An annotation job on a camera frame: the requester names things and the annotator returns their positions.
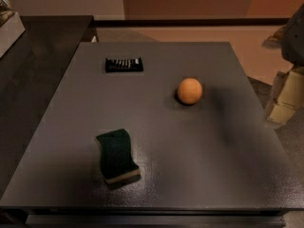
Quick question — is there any green kitchen sponge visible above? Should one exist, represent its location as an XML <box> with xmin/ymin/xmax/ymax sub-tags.
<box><xmin>96</xmin><ymin>129</ymin><xmax>141</xmax><ymax>184</ymax></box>

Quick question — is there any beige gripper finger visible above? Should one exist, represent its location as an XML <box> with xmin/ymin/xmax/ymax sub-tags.
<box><xmin>265</xmin><ymin>67</ymin><xmax>304</xmax><ymax>124</ymax></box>

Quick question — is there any orange ball fruit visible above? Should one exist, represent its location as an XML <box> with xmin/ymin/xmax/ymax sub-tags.
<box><xmin>177</xmin><ymin>78</ymin><xmax>202</xmax><ymax>105</ymax></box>

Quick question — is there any dark side counter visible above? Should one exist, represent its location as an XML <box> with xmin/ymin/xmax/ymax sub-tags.
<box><xmin>0</xmin><ymin>15</ymin><xmax>93</xmax><ymax>197</ymax></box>

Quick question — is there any black snack bar wrapper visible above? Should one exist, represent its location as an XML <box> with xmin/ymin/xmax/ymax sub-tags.
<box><xmin>105</xmin><ymin>58</ymin><xmax>143</xmax><ymax>73</ymax></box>

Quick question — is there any white box on counter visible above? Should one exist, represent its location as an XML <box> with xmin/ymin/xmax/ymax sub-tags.
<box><xmin>0</xmin><ymin>13</ymin><xmax>25</xmax><ymax>58</ymax></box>

